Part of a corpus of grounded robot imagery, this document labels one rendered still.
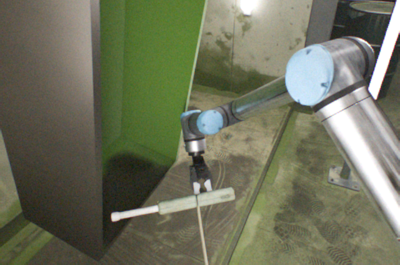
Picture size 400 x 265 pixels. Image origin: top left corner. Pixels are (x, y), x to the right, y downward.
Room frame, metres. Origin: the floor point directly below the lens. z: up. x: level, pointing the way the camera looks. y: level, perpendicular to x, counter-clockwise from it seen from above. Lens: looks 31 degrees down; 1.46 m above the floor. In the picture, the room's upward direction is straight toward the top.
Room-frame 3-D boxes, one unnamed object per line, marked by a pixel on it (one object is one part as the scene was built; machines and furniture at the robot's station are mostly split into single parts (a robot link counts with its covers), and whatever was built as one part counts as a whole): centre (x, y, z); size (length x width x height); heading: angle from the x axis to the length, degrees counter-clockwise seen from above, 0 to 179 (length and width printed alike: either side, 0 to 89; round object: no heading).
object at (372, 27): (2.92, -1.67, 0.44); 0.59 x 0.58 x 0.89; 169
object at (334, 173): (1.55, -0.98, 0.01); 0.20 x 0.20 x 0.01; 65
